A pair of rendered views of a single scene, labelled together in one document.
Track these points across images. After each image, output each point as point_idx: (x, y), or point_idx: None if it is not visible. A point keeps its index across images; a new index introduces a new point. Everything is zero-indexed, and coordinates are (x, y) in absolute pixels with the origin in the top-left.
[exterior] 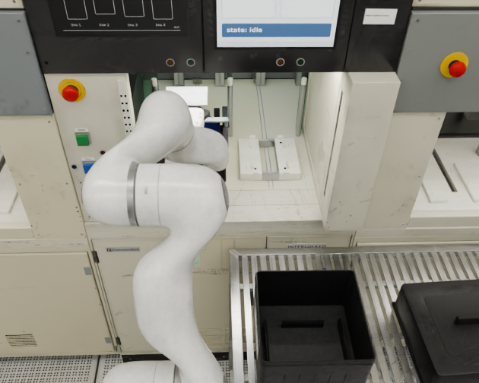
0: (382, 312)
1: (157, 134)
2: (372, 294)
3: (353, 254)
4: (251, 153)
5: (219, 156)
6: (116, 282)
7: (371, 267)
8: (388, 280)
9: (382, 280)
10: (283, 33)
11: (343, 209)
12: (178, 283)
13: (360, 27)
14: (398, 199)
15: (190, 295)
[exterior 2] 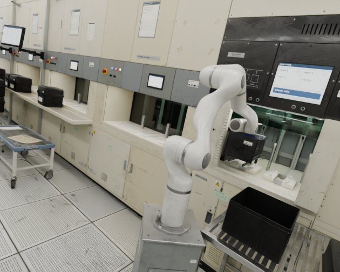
0: (312, 252)
1: (230, 67)
2: (310, 244)
3: (308, 230)
4: (272, 174)
5: (251, 118)
6: (191, 194)
7: (320, 255)
8: (326, 247)
9: (321, 245)
10: (298, 95)
11: (307, 192)
12: (212, 101)
13: (335, 98)
14: None
15: (214, 111)
